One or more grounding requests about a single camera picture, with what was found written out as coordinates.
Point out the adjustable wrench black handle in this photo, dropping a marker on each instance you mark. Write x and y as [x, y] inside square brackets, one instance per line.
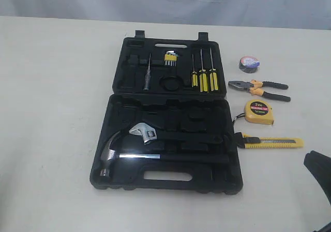
[150, 134]

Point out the yellow black utility knife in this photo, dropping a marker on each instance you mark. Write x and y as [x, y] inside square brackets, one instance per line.
[245, 141]

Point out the black plastic tool case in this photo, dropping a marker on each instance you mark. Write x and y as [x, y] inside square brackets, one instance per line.
[170, 104]

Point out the yellow 2m tape measure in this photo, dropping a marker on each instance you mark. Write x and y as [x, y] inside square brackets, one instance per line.
[258, 112]

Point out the clear test pen screwdriver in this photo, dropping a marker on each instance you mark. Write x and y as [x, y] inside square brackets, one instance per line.
[148, 74]

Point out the middle yellow black screwdriver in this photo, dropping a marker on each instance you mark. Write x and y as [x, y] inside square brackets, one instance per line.
[202, 75]

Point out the right yellow black screwdriver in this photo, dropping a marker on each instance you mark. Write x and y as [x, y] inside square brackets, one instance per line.
[213, 74]

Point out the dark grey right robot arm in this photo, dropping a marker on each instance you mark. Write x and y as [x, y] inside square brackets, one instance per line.
[319, 166]

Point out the short yellow black screwdriver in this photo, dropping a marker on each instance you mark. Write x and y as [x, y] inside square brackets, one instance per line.
[194, 77]

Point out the steel claw hammer black handle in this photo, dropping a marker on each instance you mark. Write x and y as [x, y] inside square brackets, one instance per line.
[109, 155]

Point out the black electrical tape roll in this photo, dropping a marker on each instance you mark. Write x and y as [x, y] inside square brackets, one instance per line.
[249, 64]

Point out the pliers orange black handles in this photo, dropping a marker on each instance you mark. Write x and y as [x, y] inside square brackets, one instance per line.
[255, 87]

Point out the yellow hex key set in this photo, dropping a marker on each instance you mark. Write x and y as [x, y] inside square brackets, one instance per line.
[170, 58]

